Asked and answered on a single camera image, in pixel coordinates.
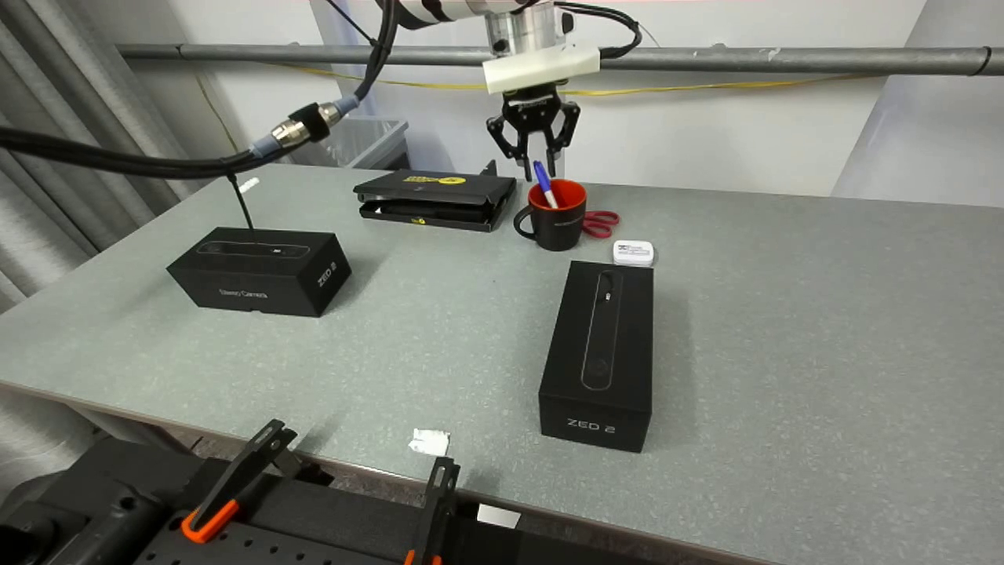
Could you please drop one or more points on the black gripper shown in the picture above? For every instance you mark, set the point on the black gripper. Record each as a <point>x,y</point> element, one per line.
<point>534,109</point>

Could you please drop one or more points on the blue marker white cap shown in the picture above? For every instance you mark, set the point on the blue marker white cap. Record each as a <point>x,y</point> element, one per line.
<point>543,182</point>

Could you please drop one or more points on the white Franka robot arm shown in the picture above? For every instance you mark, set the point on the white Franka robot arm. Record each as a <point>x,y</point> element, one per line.
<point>520,25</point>

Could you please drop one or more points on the black mug red interior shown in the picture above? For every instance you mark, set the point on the black mug red interior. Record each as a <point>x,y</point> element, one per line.
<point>557,222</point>

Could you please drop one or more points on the red scissors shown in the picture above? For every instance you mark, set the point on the red scissors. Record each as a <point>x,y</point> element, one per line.
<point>604,222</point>

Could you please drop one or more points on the flat black box yellow logo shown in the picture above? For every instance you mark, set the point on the flat black box yellow logo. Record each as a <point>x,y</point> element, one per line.
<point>438,195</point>

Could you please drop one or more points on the grey plastic bin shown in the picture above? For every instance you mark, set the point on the grey plastic bin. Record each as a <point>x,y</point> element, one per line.
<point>355,144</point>

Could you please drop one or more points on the long black product box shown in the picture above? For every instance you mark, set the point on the long black product box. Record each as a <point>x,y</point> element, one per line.
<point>601,349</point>

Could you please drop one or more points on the grey horizontal metal pipe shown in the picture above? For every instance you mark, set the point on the grey horizontal metal pipe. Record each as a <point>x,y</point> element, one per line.
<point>784,57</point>

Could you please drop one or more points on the small white tape strip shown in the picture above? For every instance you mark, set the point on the small white tape strip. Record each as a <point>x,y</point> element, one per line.
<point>249,182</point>

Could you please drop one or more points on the wide black product box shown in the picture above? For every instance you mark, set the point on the wide black product box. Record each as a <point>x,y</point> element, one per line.
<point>259,269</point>

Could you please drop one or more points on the crumpled white tape piece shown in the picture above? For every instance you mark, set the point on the crumpled white tape piece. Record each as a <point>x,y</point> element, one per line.
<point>427,440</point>

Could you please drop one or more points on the white label sticker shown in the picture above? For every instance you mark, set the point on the white label sticker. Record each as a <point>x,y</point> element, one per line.
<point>496,517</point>

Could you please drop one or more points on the grey curtain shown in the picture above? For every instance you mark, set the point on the grey curtain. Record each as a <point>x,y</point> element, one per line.
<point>73,207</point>

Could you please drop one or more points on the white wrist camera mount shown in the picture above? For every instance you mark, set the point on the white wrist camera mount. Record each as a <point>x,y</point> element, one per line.
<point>541,70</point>

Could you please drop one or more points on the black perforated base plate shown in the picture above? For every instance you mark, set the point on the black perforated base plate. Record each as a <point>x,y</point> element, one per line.
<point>314,533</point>

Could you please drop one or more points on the black mount block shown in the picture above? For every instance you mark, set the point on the black mount block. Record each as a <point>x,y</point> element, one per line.
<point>83,503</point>

